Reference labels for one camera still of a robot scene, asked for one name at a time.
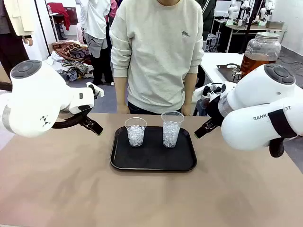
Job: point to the person in pink top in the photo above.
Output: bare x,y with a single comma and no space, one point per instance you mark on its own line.
113,9

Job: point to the person's left hand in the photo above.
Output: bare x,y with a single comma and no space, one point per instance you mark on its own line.
186,110

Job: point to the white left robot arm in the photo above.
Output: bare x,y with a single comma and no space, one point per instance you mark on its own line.
35,99

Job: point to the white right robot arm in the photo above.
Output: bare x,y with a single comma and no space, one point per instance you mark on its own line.
251,127

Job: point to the black clothes rack pole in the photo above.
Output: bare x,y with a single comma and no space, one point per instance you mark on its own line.
42,23

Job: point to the person's left forearm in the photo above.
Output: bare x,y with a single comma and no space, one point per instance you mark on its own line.
189,89

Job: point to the person in dark jacket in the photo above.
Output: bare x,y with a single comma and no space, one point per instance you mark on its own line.
208,19

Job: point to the person's right forearm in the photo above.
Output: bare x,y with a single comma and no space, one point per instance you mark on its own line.
121,91

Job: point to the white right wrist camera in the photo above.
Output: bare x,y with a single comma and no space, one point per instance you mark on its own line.
211,94

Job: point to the pile of patterned clothes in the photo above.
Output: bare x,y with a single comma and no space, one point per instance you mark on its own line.
71,50

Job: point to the short clear iced cup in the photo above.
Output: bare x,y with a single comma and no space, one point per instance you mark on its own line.
136,137

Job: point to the person in cream sweatshirt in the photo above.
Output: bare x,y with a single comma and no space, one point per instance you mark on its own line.
156,59

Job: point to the red hanging garment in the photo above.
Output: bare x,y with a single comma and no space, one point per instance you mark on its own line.
59,11

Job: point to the person in white shirt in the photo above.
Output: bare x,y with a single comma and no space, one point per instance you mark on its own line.
94,19

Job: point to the wooden workbench with black frame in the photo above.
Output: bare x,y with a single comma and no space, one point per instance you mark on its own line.
272,30

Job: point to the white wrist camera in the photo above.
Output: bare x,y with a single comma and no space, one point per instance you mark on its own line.
211,94
99,92

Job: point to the white side table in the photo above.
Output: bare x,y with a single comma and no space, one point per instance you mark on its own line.
213,61

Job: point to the glass tea dispenser jar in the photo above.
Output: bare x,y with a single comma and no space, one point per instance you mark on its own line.
262,49

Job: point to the white computer case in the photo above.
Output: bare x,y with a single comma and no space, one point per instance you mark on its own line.
210,42

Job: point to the black plastic serving tray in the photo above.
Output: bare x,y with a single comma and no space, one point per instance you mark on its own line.
154,158

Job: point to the brown framed board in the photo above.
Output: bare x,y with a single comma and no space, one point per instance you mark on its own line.
71,15

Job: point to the dark rectangular metal tray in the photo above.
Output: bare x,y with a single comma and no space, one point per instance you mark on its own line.
225,71

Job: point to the black slanted pole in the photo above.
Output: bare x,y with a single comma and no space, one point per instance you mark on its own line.
247,35

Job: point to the person's right hand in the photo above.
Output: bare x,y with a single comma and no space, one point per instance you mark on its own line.
123,109

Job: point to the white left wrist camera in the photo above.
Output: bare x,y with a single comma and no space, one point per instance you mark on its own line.
99,92

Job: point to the white lab robot arm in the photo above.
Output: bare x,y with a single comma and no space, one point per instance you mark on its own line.
268,10
233,9

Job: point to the grey metal box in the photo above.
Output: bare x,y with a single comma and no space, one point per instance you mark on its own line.
274,24

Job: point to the tall clear plastic cup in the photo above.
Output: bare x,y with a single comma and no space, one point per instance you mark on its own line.
170,134

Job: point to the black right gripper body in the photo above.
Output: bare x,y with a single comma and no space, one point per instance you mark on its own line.
215,108

